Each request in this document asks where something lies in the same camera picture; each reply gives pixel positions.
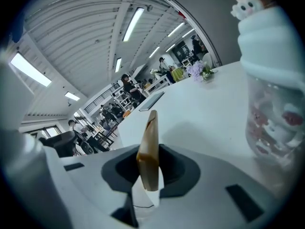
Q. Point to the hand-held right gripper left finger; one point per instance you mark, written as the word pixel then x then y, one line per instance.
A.
pixel 83 187

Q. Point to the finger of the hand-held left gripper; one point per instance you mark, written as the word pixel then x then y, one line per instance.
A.
pixel 59 143

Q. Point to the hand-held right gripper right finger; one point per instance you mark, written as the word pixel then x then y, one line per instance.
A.
pixel 202 199

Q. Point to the long ceiling light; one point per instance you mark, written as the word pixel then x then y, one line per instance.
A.
pixel 176 29
pixel 118 65
pixel 188 33
pixel 72 96
pixel 31 69
pixel 154 52
pixel 133 24
pixel 170 48

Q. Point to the black metal railing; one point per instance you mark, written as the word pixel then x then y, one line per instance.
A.
pixel 102 96

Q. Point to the white desk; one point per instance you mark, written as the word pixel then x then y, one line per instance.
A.
pixel 202 116

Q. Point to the grey flat tablet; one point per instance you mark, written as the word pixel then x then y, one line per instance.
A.
pixel 152 100

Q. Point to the white background table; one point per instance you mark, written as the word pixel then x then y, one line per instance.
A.
pixel 157 83

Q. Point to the yellow-green draped table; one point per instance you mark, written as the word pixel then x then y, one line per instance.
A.
pixel 177 75

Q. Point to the purple flower bouquet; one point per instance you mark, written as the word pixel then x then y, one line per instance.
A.
pixel 196 69

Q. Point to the white chair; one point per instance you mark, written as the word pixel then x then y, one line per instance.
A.
pixel 207 59

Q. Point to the clear cup with pale lid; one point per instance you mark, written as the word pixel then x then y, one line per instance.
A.
pixel 269 56

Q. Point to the grey partition panel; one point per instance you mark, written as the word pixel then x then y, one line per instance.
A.
pixel 209 20

